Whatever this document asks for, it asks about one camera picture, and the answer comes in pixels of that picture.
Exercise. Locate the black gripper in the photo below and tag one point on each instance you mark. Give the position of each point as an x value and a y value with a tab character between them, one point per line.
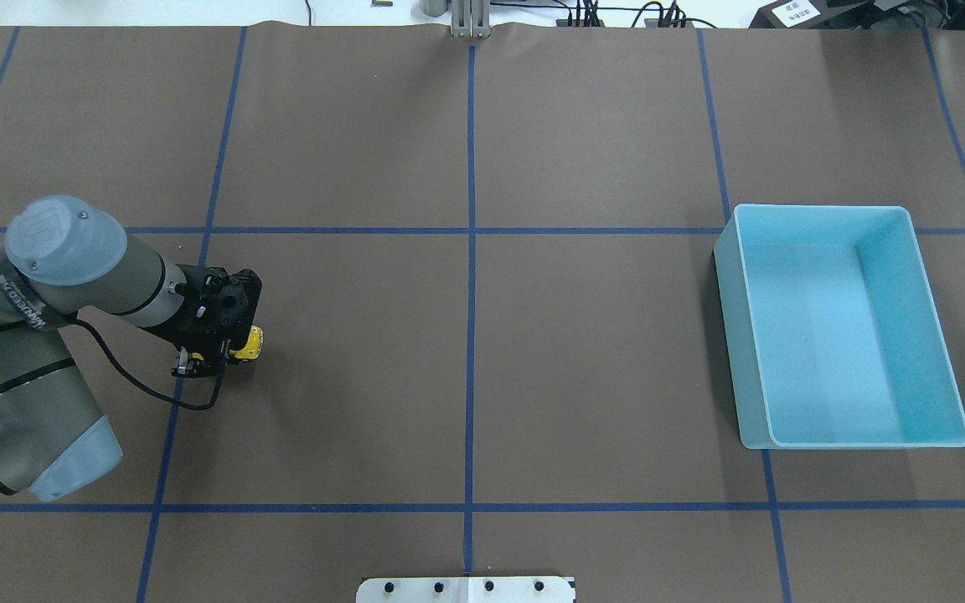
191	332

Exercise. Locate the yellow beetle toy car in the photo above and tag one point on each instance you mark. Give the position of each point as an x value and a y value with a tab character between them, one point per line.
251	349

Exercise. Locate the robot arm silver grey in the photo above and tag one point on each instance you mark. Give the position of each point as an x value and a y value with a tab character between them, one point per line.
60	256

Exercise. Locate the brown paper table mat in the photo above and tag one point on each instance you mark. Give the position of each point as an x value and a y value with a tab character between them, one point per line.
494	336

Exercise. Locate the light blue plastic bin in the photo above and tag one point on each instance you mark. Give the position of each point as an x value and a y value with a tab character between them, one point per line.
833	337

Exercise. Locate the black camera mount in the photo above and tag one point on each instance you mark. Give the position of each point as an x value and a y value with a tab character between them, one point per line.
189	365

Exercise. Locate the white pillar with base plate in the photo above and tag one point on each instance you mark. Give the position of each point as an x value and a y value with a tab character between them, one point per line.
546	588

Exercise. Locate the aluminium frame post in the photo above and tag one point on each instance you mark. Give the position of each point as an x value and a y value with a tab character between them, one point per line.
470	19

